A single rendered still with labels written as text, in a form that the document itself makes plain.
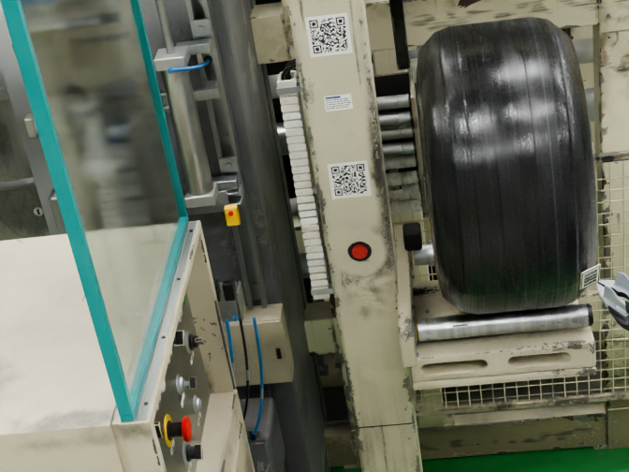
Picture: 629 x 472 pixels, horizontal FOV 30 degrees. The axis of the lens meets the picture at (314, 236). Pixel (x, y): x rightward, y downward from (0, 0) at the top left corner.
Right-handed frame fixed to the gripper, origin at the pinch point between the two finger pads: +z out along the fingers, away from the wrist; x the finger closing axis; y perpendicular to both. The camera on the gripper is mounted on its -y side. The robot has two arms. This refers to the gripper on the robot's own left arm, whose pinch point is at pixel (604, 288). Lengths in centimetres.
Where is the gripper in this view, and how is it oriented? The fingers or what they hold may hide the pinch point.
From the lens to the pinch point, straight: 219.5
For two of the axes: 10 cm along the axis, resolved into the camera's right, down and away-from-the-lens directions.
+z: -6.3, -4.3, 6.4
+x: -7.1, 6.6, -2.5
